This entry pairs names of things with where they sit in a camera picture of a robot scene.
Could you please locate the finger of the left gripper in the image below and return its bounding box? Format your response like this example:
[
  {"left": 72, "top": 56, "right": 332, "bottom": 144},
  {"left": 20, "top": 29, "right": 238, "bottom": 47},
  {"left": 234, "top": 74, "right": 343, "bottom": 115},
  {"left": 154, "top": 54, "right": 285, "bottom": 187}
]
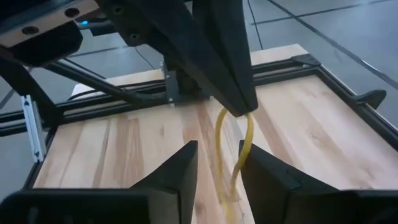
[
  {"left": 192, "top": 0, "right": 259, "bottom": 116},
  {"left": 96, "top": 0, "right": 249, "bottom": 118}
]

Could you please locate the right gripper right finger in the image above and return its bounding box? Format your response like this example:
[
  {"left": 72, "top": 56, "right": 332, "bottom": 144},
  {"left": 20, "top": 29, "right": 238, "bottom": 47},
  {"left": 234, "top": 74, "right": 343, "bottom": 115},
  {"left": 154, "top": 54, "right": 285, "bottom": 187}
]
[{"left": 238, "top": 141, "right": 398, "bottom": 224}]

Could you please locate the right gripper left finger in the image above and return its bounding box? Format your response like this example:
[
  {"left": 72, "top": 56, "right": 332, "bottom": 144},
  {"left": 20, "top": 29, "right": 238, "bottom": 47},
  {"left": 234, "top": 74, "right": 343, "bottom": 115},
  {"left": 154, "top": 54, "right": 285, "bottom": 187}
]
[{"left": 0, "top": 140, "right": 199, "bottom": 224}]

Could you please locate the long yellow rubber band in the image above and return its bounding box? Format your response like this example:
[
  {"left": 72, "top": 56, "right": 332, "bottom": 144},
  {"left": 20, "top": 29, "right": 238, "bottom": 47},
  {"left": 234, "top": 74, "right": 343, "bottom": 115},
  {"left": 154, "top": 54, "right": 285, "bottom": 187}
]
[{"left": 213, "top": 107, "right": 256, "bottom": 224}]

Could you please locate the black table clamp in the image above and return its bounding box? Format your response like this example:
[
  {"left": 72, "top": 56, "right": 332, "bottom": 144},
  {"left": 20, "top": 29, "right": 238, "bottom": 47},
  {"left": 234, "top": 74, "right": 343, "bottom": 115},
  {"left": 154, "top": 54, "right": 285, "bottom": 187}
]
[{"left": 353, "top": 89, "right": 388, "bottom": 110}]

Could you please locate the black aluminium table frame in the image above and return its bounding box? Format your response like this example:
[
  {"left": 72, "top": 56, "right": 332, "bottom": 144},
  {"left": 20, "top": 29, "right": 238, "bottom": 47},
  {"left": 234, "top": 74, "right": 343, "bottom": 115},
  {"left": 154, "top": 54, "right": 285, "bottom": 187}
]
[{"left": 0, "top": 52, "right": 398, "bottom": 191}]

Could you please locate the white frame bracket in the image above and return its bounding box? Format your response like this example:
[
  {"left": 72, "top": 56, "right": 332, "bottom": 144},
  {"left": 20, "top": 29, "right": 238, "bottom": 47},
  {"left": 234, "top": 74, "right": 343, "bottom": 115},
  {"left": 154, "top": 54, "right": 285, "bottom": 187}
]
[{"left": 19, "top": 94, "right": 48, "bottom": 163}]

